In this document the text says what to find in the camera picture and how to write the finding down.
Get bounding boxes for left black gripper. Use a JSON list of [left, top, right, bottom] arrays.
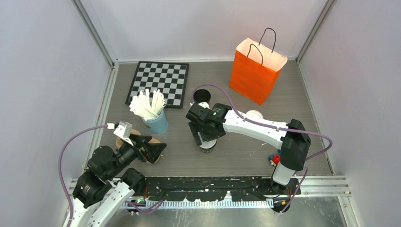
[[107, 132, 166, 178]]

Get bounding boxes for white sip lid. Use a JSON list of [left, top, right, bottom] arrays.
[[200, 140, 217, 149]]

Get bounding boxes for black paper cup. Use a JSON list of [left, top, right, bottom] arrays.
[[201, 147, 214, 154], [192, 89, 211, 104]]

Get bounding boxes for white cup lid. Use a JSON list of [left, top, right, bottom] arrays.
[[246, 110, 264, 119]]

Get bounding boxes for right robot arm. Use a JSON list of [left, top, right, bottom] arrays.
[[185, 103, 311, 194]]

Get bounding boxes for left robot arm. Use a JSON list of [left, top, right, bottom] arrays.
[[63, 131, 167, 227]]

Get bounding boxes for light blue cup holder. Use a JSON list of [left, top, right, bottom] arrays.
[[142, 110, 168, 135]]

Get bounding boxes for tan cardboard cup carrier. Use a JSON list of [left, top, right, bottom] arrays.
[[116, 129, 163, 164]]

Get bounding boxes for black white chessboard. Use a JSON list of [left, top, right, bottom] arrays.
[[125, 61, 190, 108]]

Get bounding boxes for orange paper bag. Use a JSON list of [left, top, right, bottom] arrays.
[[229, 27, 288, 105]]

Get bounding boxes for red blue toy blocks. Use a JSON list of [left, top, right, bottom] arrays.
[[268, 155, 280, 166]]

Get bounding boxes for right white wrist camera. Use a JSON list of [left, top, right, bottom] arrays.
[[198, 102, 210, 109]]

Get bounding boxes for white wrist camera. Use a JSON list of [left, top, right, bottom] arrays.
[[198, 102, 210, 109], [106, 121, 133, 146]]

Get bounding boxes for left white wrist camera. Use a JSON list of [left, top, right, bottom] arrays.
[[106, 121, 133, 146]]

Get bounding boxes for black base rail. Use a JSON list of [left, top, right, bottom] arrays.
[[125, 176, 301, 203]]

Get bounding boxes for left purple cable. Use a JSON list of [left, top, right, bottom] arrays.
[[58, 124, 115, 227]]

